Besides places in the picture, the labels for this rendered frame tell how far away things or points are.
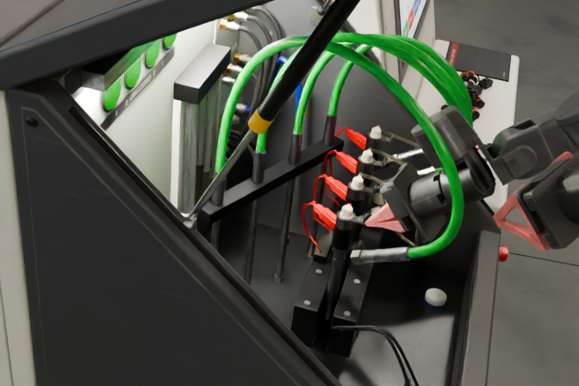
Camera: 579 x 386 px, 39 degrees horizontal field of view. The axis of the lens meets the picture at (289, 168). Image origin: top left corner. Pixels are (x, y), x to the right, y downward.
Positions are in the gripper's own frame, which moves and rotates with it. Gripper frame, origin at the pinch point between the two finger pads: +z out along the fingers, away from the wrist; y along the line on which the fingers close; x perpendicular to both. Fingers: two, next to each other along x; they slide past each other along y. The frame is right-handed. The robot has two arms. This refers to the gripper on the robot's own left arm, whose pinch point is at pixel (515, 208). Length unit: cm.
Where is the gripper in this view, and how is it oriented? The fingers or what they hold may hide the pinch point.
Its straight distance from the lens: 93.0
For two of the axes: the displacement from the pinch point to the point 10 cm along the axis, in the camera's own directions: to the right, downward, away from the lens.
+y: -7.5, 4.8, -4.6
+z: -4.3, 1.8, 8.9
